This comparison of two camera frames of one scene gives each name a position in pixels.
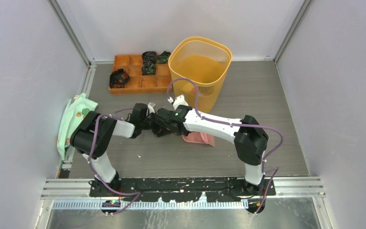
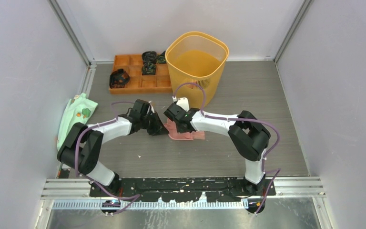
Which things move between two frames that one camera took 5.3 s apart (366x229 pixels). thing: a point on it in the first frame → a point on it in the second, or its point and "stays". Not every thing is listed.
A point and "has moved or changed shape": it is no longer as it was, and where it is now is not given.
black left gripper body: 148,123 stays
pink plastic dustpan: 200,137 has moved or changed shape
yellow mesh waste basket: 205,60 has moved or changed shape
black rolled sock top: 149,56 stays
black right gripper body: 180,133 stays
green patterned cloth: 76,109 stays
